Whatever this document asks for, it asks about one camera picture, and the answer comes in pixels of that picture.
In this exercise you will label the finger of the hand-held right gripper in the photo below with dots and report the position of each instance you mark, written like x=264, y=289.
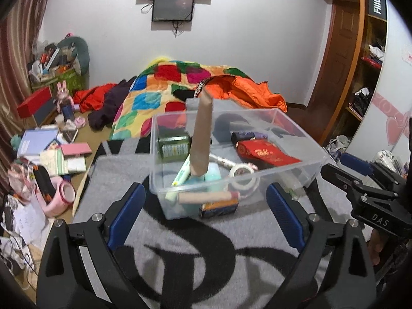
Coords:
x=355, y=164
x=341, y=178

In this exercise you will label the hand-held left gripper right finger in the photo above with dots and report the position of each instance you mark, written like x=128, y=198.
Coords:
x=285, y=219

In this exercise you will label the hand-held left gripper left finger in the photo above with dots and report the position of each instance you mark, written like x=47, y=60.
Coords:
x=127, y=214

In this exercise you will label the white tape roll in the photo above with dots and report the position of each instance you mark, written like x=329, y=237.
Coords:
x=238, y=180

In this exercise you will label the white green tube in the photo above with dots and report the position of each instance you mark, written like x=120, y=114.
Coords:
x=180, y=177

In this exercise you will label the orange blue box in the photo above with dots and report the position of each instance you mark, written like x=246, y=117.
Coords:
x=219, y=207

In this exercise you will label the clear plastic bin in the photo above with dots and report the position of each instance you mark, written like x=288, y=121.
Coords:
x=283, y=128

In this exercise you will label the beige tube pink cap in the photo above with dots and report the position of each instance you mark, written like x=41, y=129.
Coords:
x=206, y=196

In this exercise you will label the green patterned box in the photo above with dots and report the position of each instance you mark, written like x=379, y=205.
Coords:
x=173, y=148

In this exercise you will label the teal soap bar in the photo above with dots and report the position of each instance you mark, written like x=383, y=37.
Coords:
x=212, y=175

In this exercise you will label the silver metal tool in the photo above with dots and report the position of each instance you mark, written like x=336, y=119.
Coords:
x=222, y=161

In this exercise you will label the brown cardboard tube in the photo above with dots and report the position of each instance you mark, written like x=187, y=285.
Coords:
x=201, y=135

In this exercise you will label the person's right hand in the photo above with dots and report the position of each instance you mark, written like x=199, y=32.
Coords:
x=374, y=247

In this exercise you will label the white shoes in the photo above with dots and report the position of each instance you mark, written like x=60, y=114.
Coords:
x=338, y=146

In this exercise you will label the red foil packet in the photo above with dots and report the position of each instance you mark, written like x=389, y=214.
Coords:
x=267, y=154

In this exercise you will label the pink round case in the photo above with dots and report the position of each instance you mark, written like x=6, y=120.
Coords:
x=59, y=198

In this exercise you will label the pink flat box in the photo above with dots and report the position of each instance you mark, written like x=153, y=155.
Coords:
x=75, y=150

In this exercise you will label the grey patterned blanket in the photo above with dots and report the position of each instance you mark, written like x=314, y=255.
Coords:
x=193, y=264

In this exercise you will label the green notebook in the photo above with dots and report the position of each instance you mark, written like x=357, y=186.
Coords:
x=61, y=164

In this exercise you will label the white wardrobe sliding door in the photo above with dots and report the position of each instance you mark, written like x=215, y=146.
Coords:
x=392, y=87

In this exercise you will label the black oblong case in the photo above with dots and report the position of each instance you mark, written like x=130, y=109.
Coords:
x=43, y=183

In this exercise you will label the purple bottle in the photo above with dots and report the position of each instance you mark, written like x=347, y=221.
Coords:
x=247, y=136

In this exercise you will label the wooden wardrobe shelves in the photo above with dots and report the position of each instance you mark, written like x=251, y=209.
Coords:
x=370, y=70

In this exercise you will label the loose white papers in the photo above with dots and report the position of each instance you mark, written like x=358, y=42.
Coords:
x=27, y=222

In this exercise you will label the small pink toy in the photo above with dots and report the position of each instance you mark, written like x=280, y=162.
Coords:
x=79, y=122

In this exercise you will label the dark purple cloth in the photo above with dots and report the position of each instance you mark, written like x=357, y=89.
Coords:
x=109, y=109

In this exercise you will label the wooden door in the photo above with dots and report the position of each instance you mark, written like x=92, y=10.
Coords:
x=344, y=54

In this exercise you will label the pink mesh bag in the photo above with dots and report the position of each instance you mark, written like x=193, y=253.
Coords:
x=19, y=180

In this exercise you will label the blue notebook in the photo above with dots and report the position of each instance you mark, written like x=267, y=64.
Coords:
x=35, y=142

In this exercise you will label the colourful patchwork quilt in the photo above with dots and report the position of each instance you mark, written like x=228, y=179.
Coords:
x=151, y=99

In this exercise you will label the orange puffer jacket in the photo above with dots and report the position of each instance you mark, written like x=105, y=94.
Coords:
x=257, y=96

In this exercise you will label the red jacket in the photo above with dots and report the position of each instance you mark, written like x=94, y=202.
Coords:
x=95, y=96

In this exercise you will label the pink bunny toy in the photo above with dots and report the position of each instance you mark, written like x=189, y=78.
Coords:
x=64, y=98

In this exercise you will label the red box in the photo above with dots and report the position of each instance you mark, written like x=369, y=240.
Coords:
x=33, y=103

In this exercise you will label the grey neck pillow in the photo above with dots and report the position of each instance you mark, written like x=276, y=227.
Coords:
x=80, y=51

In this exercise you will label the striped curtain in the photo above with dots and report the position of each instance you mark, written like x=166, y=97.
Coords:
x=16, y=70

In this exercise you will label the small wall monitor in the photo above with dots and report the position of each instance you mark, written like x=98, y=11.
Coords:
x=173, y=8

